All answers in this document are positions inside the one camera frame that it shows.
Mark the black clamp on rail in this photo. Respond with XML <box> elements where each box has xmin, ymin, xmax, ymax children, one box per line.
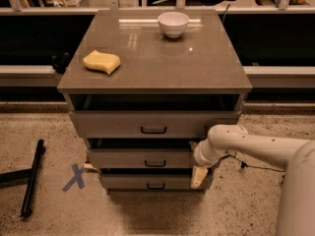
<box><xmin>51</xmin><ymin>52</ymin><xmax>70</xmax><ymax>74</ymax></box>

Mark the grey drawer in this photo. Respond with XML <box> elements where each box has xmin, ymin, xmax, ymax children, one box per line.
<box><xmin>98</xmin><ymin>173</ymin><xmax>215</xmax><ymax>192</ymax></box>
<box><xmin>70</xmin><ymin>111</ymin><xmax>240</xmax><ymax>139</ymax></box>
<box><xmin>87</xmin><ymin>148</ymin><xmax>195</xmax><ymax>168</ymax></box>

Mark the blue tape cross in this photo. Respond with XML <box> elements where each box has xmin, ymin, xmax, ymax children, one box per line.
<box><xmin>62</xmin><ymin>163</ymin><xmax>85</xmax><ymax>192</ymax></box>

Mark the white bowl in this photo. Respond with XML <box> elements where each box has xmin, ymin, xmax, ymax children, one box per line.
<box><xmin>157</xmin><ymin>12</ymin><xmax>189</xmax><ymax>38</ymax></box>

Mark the black cable on floor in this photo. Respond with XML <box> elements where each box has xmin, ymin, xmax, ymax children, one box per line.
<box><xmin>221</xmin><ymin>151</ymin><xmax>287</xmax><ymax>174</ymax></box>

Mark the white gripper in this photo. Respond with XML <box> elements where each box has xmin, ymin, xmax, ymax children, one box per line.
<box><xmin>189</xmin><ymin>140</ymin><xmax>222</xmax><ymax>189</ymax></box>

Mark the black stand leg left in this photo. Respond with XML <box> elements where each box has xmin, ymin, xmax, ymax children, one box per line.
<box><xmin>0</xmin><ymin>140</ymin><xmax>45</xmax><ymax>218</ymax></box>

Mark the grey drawer cabinet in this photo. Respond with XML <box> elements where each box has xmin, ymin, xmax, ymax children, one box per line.
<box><xmin>56</xmin><ymin>9</ymin><xmax>253</xmax><ymax>196</ymax></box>

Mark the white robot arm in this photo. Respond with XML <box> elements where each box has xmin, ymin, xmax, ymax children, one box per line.
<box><xmin>191</xmin><ymin>125</ymin><xmax>315</xmax><ymax>236</ymax></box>

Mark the yellow sponge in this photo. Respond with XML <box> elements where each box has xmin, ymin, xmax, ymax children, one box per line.
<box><xmin>83</xmin><ymin>50</ymin><xmax>121</xmax><ymax>75</ymax></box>

